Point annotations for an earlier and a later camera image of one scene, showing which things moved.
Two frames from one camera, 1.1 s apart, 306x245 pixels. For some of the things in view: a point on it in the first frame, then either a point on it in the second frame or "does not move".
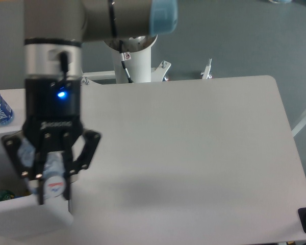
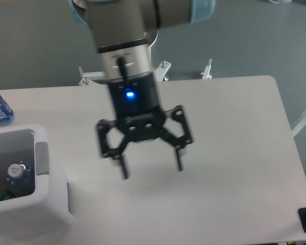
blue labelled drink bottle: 0,111 does not move
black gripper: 53,112 → 139,117
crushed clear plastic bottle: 54,166 → 19,174
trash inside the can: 2,195 does not move
